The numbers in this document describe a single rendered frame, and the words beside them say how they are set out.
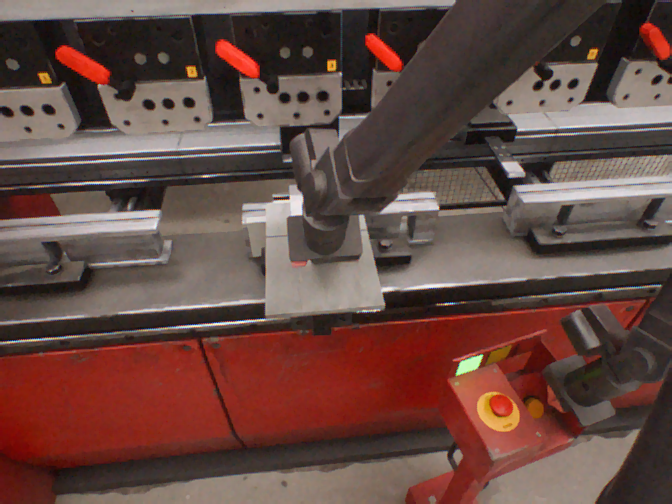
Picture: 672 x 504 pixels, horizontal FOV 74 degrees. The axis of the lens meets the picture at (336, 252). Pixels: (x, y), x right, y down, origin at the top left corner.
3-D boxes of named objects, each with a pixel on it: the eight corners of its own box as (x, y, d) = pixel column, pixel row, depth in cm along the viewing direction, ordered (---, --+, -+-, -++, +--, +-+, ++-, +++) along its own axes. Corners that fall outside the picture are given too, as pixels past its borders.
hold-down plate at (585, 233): (535, 254, 93) (540, 244, 90) (525, 237, 96) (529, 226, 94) (670, 243, 95) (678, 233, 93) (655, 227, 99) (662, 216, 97)
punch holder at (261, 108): (247, 128, 70) (229, 15, 58) (248, 103, 76) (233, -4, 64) (341, 123, 71) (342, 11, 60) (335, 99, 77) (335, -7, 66)
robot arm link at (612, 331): (656, 371, 55) (695, 359, 58) (603, 289, 60) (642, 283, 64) (582, 399, 64) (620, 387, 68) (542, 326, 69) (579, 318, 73)
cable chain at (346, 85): (310, 106, 113) (310, 91, 110) (309, 96, 117) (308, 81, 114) (453, 99, 116) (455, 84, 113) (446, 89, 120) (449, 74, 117)
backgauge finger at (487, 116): (486, 184, 92) (492, 163, 88) (450, 122, 110) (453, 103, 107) (542, 180, 93) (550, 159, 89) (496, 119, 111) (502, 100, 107)
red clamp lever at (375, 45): (373, 36, 59) (422, 80, 63) (368, 26, 61) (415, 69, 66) (364, 47, 59) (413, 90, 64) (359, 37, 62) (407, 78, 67)
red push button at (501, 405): (493, 427, 77) (499, 417, 74) (481, 406, 79) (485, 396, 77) (513, 419, 78) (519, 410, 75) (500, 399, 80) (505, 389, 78)
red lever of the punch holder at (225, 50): (219, 42, 57) (281, 87, 62) (221, 31, 60) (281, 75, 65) (212, 54, 58) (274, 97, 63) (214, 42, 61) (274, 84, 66)
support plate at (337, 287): (265, 319, 66) (265, 315, 66) (266, 208, 85) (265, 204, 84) (384, 309, 68) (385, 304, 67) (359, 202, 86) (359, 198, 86)
